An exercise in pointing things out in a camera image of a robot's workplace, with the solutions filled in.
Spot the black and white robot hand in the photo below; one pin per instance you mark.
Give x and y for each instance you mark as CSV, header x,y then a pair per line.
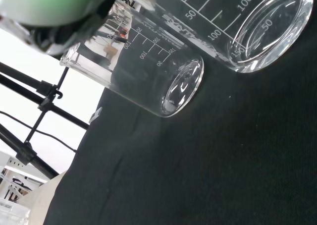
x,y
49,4

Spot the black tripod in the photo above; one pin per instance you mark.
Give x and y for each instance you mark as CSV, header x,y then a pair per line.
x,y
48,91

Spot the clear cloth clip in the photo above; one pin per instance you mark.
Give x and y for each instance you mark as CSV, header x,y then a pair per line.
x,y
96,114

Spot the white metal rack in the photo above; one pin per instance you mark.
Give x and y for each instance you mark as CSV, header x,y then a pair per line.
x,y
10,183

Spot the pale beige board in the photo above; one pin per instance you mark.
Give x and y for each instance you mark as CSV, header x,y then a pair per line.
x,y
37,200

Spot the black bench cloth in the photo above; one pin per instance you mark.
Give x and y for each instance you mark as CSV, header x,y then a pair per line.
x,y
198,160

